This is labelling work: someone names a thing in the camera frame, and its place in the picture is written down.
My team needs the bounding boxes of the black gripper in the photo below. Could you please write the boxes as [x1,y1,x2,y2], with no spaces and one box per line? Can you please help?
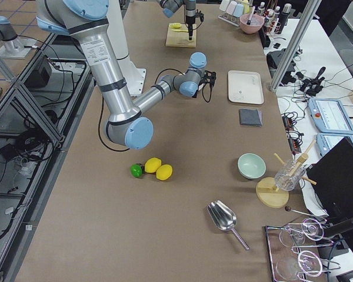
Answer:
[185,9,204,41]
[193,70,217,99]

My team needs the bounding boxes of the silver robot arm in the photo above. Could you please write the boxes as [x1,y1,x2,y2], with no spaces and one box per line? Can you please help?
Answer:
[158,0,204,41]
[36,1,207,149]

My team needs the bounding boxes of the cream rectangular tray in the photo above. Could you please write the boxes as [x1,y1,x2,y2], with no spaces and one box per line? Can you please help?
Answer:
[228,70,264,105]

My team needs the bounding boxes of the black tray with glasses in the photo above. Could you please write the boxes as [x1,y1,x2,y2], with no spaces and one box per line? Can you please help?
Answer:
[264,217,341,281]

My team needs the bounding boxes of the lemon slices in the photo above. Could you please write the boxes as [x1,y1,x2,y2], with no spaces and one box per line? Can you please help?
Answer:
[169,22,182,29]

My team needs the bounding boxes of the wooden cutting board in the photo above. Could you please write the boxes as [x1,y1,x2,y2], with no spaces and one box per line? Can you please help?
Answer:
[165,23,197,48]

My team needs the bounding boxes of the white cup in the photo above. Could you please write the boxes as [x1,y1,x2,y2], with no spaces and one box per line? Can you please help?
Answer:
[219,0,230,12]

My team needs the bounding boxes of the white cup rack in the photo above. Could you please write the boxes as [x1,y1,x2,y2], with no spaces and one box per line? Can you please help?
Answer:
[218,12,240,26]

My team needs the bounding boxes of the pink cup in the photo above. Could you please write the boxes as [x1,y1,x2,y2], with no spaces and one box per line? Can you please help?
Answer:
[225,1,238,15]

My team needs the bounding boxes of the blue cup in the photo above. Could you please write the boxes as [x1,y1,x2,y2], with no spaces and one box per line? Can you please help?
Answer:
[233,3,244,18]

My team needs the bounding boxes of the metal muddler stick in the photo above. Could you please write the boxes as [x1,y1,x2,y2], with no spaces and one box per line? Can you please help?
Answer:
[247,6,255,25]

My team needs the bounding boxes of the yellow cup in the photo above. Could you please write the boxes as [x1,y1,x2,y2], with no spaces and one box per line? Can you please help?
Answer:
[241,0,249,8]

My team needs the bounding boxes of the dark grey folded cloth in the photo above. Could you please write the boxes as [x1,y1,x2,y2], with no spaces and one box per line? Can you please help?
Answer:
[239,108,262,127]

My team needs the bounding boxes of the pink bowl with ice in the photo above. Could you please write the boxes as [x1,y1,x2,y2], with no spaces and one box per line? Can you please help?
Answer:
[239,14,264,34]

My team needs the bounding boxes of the mint green bowl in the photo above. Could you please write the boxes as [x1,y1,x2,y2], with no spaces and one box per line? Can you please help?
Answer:
[237,153,266,180]

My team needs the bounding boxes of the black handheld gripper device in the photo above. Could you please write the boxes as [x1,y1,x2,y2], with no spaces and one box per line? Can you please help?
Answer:
[299,66,326,97]

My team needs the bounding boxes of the yellow lemon far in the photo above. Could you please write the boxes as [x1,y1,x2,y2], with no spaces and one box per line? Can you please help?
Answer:
[144,157,162,173]

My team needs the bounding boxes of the yellow lemon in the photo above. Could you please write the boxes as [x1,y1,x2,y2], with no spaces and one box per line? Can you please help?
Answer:
[144,157,162,173]
[156,164,173,181]

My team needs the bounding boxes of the yellow lemon near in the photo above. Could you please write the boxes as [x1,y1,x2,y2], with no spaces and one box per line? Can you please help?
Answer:
[156,164,173,181]

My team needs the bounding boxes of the green lime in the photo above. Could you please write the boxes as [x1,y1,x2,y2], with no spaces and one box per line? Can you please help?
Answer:
[130,163,143,178]

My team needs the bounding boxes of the blue teach pendant far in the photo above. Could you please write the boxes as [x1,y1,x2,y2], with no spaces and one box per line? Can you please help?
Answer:
[308,98,353,135]

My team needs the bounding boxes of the blue teach pendant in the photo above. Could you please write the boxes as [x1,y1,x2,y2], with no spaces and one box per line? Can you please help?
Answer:
[316,133,353,157]
[308,98,353,135]

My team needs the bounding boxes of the clear glass cup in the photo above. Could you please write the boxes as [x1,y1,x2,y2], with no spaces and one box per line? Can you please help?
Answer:
[275,160,306,192]

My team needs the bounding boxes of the wooden cup tree stand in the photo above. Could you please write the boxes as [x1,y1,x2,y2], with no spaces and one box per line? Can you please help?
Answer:
[256,140,317,208]

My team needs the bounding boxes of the blue teach pendant near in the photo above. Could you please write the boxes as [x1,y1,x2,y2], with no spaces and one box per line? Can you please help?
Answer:
[316,133,353,157]

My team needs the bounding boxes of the metal scoop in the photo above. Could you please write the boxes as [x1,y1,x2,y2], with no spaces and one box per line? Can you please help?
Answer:
[207,200,250,251]

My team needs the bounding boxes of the black monitor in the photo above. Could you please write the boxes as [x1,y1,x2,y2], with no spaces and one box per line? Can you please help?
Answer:
[307,137,353,219]

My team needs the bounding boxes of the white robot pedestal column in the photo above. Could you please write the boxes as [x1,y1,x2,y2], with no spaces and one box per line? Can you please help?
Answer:
[106,0,146,97]

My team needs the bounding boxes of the aluminium frame post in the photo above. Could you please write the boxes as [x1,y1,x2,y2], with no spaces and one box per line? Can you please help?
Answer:
[269,0,321,93]

